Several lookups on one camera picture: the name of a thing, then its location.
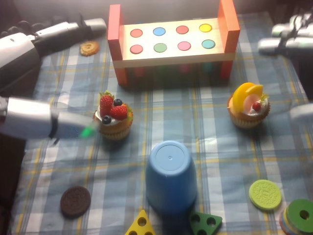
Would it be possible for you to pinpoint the green triangle block with holes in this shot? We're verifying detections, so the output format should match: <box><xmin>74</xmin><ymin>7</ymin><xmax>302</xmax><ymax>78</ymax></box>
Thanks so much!
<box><xmin>189</xmin><ymin>211</ymin><xmax>223</xmax><ymax>235</ymax></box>

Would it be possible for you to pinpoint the strawberry blueberry toy cupcake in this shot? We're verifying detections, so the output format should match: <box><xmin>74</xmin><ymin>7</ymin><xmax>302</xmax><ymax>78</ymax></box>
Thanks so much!
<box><xmin>94</xmin><ymin>90</ymin><xmax>134</xmax><ymax>141</ymax></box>

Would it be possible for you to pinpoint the pink round peg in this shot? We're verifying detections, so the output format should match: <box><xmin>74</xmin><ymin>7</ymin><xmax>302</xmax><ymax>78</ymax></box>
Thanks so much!
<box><xmin>177</xmin><ymin>41</ymin><xmax>192</xmax><ymax>51</ymax></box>

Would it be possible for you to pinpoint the tan flower biscuit toy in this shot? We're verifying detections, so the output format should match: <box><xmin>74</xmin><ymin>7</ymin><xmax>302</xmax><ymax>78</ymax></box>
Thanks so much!
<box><xmin>80</xmin><ymin>41</ymin><xmax>100</xmax><ymax>57</ymax></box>

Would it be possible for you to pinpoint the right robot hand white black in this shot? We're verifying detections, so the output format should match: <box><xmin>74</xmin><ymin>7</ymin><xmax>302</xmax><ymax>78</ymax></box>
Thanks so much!
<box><xmin>258</xmin><ymin>12</ymin><xmax>313</xmax><ymax>127</ymax></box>

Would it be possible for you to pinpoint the teal round peg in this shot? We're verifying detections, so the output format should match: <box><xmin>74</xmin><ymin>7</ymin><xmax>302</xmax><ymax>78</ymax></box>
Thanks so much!
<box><xmin>201</xmin><ymin>39</ymin><xmax>216</xmax><ymax>49</ymax></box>

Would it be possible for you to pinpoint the blue plastic cup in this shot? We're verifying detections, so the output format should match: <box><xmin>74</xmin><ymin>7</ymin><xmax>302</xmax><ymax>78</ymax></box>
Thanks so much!
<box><xmin>145</xmin><ymin>141</ymin><xmax>198</xmax><ymax>216</ymax></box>

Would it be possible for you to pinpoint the blue plaid table cloth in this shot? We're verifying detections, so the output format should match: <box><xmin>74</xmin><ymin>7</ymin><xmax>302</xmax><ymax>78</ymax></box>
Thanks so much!
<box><xmin>9</xmin><ymin>12</ymin><xmax>313</xmax><ymax>235</ymax></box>

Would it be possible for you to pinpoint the colourful ring stacker toy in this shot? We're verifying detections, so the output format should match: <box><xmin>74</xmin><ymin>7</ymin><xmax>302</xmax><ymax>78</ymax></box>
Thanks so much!
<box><xmin>279</xmin><ymin>198</ymin><xmax>313</xmax><ymax>235</ymax></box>

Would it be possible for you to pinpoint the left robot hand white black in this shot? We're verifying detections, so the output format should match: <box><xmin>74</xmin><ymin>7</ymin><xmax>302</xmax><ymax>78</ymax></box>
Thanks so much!
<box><xmin>0</xmin><ymin>15</ymin><xmax>108</xmax><ymax>142</ymax></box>

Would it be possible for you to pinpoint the yellow triangle block with holes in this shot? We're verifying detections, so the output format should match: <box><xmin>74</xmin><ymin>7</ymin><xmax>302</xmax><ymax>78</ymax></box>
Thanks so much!
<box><xmin>125</xmin><ymin>210</ymin><xmax>157</xmax><ymax>235</ymax></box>

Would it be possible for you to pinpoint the peach slice toy cupcake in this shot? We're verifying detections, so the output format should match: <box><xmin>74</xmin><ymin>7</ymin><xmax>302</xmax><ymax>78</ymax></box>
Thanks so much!
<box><xmin>227</xmin><ymin>82</ymin><xmax>271</xmax><ymax>129</ymax></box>

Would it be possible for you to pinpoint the green sandwich cookie toy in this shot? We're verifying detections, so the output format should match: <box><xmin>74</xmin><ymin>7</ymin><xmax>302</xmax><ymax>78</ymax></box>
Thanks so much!
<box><xmin>248</xmin><ymin>179</ymin><xmax>282</xmax><ymax>211</ymax></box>

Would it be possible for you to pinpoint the green round peg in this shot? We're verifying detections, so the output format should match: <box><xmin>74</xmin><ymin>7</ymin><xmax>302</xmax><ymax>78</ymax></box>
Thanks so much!
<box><xmin>153</xmin><ymin>43</ymin><xmax>168</xmax><ymax>53</ymax></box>

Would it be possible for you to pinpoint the brown sandwich cookie toy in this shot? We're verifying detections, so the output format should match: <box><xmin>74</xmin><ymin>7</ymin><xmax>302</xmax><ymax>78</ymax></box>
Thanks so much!
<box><xmin>60</xmin><ymin>186</ymin><xmax>91</xmax><ymax>218</ymax></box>

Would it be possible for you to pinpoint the orange red box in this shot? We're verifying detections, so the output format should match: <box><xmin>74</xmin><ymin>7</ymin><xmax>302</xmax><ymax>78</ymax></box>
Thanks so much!
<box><xmin>107</xmin><ymin>0</ymin><xmax>241</xmax><ymax>86</ymax></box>

